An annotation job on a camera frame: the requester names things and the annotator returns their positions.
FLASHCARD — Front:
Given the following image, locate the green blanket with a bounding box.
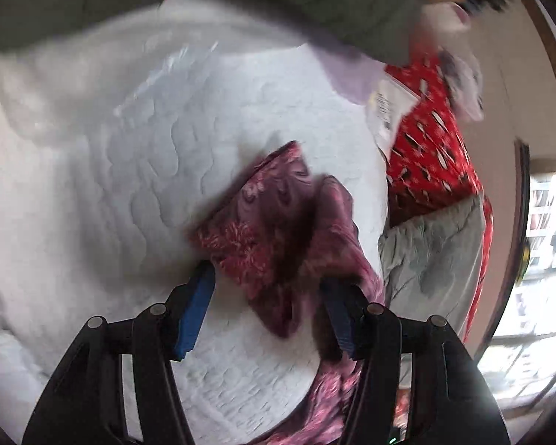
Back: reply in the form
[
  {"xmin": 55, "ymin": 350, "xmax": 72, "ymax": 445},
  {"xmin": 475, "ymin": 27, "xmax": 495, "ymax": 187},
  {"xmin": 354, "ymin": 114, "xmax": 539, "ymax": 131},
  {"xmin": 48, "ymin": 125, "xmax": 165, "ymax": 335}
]
[{"xmin": 0, "ymin": 0, "xmax": 433, "ymax": 66}]

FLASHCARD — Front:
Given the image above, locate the pink floral small garment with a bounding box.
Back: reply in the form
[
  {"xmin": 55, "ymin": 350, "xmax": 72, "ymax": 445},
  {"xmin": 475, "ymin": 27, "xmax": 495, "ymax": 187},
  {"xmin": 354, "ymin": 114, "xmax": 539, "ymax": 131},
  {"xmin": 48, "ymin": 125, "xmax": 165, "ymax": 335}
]
[{"xmin": 190, "ymin": 140, "xmax": 413, "ymax": 445}]

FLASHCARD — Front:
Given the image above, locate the white paper label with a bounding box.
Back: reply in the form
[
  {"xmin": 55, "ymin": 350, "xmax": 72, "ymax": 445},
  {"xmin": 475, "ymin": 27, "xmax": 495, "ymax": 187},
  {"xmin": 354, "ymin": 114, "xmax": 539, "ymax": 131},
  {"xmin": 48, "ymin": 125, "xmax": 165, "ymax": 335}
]
[{"xmin": 365, "ymin": 76, "xmax": 418, "ymax": 150}]

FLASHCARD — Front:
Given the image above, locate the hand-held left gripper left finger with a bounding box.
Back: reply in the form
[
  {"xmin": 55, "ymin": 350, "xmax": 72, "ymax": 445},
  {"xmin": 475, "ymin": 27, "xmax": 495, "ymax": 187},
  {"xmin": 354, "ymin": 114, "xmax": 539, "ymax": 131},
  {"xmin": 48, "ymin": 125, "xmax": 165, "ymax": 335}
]
[{"xmin": 22, "ymin": 260, "xmax": 216, "ymax": 445}]

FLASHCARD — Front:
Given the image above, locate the white quilted mattress pad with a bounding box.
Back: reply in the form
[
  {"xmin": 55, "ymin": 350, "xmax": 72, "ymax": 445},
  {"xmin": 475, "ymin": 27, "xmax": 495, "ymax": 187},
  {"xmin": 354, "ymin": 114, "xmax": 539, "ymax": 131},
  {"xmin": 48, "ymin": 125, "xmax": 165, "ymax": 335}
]
[{"xmin": 0, "ymin": 0, "xmax": 391, "ymax": 445}]

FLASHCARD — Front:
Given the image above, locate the grey cloth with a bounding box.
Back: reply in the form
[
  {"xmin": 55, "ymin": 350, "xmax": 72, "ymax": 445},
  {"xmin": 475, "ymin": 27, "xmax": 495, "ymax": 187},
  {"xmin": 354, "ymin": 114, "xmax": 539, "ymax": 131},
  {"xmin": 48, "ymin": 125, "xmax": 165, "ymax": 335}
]
[{"xmin": 378, "ymin": 195, "xmax": 485, "ymax": 310}]

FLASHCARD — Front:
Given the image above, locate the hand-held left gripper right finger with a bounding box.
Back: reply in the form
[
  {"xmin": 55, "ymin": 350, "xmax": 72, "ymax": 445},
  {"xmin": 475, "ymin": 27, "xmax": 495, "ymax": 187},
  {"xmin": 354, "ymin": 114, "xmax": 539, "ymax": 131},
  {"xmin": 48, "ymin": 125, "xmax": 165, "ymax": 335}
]
[{"xmin": 320, "ymin": 280, "xmax": 511, "ymax": 445}]

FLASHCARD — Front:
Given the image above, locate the lilac cloth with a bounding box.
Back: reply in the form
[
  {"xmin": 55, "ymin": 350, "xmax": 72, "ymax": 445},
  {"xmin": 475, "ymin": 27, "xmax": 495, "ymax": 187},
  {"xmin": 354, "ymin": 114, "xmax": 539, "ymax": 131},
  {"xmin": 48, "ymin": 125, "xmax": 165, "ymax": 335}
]
[{"xmin": 311, "ymin": 45, "xmax": 386, "ymax": 105}]

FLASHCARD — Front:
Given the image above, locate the clear plastic wrap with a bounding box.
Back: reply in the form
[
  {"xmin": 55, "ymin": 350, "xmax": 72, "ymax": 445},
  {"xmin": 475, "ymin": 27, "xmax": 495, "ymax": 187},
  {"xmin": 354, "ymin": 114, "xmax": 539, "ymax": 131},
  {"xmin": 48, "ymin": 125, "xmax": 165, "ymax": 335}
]
[{"xmin": 113, "ymin": 41, "xmax": 219, "ymax": 119}]

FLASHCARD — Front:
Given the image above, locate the white printed cloth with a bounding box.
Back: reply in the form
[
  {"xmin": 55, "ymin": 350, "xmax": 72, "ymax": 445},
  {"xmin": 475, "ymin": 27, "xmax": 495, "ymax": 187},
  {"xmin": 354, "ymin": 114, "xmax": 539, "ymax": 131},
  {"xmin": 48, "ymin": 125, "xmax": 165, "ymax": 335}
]
[{"xmin": 421, "ymin": 2, "xmax": 486, "ymax": 122}]

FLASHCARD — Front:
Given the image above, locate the red printed blanket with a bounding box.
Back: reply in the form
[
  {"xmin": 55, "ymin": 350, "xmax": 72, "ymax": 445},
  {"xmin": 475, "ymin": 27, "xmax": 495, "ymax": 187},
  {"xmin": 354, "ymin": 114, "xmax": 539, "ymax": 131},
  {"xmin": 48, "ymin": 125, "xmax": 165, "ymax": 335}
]
[{"xmin": 384, "ymin": 53, "xmax": 494, "ymax": 339}]

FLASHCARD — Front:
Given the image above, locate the window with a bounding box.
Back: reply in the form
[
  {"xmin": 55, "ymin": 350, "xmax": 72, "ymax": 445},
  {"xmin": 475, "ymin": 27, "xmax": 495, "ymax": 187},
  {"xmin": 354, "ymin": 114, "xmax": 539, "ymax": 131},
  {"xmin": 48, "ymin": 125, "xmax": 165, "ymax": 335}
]
[{"xmin": 479, "ymin": 171, "xmax": 556, "ymax": 411}]

